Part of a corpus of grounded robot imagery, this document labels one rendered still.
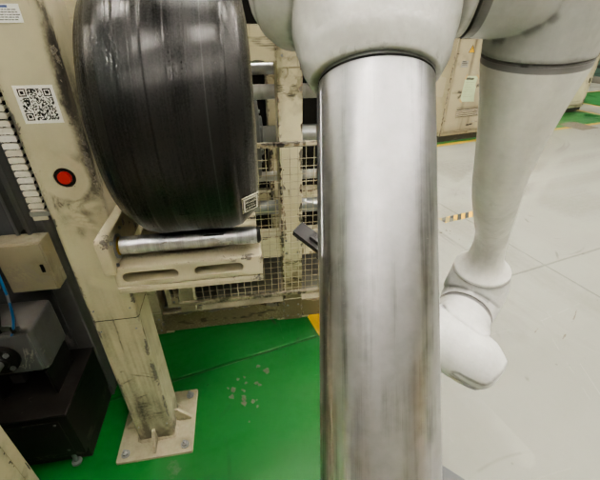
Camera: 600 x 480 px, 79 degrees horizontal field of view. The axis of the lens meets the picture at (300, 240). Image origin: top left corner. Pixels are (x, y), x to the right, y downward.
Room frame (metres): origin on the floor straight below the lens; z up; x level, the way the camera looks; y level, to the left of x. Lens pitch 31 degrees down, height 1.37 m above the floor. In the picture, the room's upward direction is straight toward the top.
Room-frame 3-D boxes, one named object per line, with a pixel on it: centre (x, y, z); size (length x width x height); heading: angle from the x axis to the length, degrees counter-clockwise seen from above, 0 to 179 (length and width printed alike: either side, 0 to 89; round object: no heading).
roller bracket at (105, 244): (0.88, 0.48, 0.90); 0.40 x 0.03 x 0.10; 10
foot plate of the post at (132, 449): (0.85, 0.55, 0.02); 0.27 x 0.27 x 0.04; 10
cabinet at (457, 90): (5.14, -2.13, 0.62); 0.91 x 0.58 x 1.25; 112
